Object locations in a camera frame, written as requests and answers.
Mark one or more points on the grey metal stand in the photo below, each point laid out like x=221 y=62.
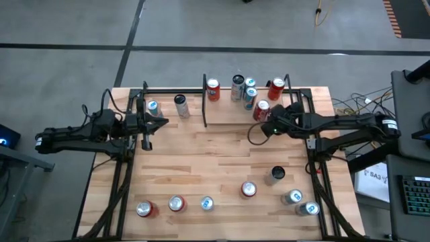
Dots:
x=27 y=158

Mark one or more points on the grey desk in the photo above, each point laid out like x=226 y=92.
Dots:
x=393 y=208

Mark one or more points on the black monitor with blue light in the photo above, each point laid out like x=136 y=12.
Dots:
x=10 y=134

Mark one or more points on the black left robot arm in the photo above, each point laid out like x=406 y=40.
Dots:
x=74 y=138

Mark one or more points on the white Celsius can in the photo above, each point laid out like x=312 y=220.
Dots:
x=275 y=174
x=181 y=107
x=236 y=90

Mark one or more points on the blue silver Red Bull can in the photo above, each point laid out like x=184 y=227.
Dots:
x=250 y=82
x=207 y=203
x=293 y=196
x=309 y=208
x=249 y=100
x=152 y=107

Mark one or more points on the black aluminium rig frame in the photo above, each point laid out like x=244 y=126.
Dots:
x=168 y=91

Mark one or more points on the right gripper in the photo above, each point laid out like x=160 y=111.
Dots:
x=284 y=117

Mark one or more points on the red Coca-Cola can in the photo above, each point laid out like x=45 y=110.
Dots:
x=275 y=90
x=261 y=111

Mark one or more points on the red soda can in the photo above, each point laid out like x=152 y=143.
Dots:
x=144 y=208

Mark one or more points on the black pole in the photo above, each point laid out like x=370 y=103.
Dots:
x=418 y=72

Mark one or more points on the silver metal bracket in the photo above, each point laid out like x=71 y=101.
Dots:
x=310 y=144

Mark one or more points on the red Fanta strawberry can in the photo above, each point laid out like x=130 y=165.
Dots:
x=213 y=92
x=176 y=202
x=249 y=189

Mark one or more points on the grey side table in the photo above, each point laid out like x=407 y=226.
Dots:
x=408 y=111

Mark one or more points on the backlit black keyboard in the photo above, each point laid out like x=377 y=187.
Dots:
x=416 y=195

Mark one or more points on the wooden shelf with black frame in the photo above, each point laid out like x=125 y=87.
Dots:
x=228 y=114

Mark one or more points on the white paper sign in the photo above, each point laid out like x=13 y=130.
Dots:
x=373 y=183

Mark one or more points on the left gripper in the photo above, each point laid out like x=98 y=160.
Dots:
x=134 y=123

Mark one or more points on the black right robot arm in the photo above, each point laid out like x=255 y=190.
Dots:
x=346 y=121

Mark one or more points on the black mat with orange stripes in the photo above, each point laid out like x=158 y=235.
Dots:
x=413 y=20

